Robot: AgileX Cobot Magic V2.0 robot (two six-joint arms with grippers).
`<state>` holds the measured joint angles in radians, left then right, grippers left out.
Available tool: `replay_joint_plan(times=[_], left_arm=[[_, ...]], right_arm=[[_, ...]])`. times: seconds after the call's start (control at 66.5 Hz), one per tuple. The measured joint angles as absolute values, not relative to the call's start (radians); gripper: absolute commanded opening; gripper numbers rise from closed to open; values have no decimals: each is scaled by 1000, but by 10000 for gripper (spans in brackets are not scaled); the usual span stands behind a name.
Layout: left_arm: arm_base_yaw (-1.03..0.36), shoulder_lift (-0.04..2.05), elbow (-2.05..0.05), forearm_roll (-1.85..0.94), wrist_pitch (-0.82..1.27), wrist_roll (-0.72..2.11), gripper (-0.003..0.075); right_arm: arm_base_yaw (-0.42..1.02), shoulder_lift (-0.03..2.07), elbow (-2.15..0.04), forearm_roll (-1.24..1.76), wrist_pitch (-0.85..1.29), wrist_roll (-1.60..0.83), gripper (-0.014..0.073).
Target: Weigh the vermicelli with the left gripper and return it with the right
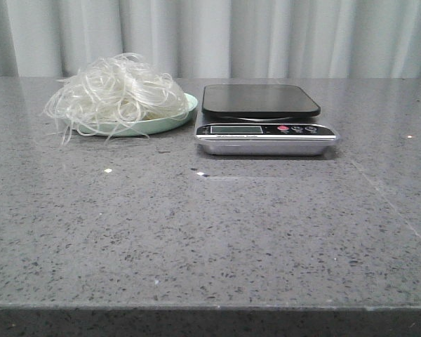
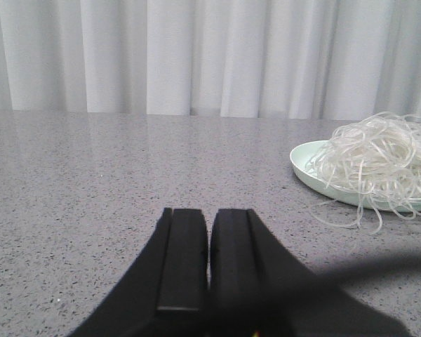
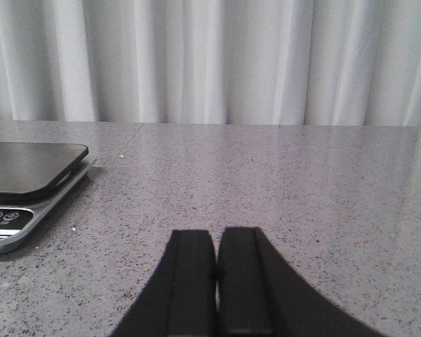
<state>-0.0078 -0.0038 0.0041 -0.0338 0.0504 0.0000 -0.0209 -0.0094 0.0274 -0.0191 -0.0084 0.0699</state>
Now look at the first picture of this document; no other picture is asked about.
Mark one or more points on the white vermicelli noodle bundle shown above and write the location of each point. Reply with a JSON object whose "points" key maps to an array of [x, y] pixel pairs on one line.
{"points": [[123, 89]]}

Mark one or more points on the silver black kitchen scale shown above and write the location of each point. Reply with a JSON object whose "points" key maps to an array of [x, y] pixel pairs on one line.
{"points": [[261, 119]]}

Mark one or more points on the light green round plate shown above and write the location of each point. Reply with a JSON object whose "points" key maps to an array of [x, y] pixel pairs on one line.
{"points": [[140, 128]]}

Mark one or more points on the white pleated curtain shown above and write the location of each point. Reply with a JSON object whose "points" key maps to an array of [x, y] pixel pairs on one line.
{"points": [[216, 39]]}

